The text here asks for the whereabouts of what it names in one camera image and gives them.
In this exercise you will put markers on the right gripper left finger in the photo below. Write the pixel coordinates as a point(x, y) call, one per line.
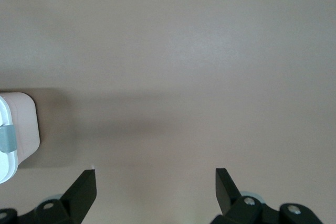
point(81, 195)

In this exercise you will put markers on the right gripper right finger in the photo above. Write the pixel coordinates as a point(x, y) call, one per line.
point(225, 195)

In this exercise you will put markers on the white box lid grey clasps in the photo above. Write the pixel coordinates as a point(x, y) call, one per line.
point(6, 163)

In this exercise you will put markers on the pink plastic box base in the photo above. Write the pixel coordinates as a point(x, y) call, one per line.
point(26, 129)

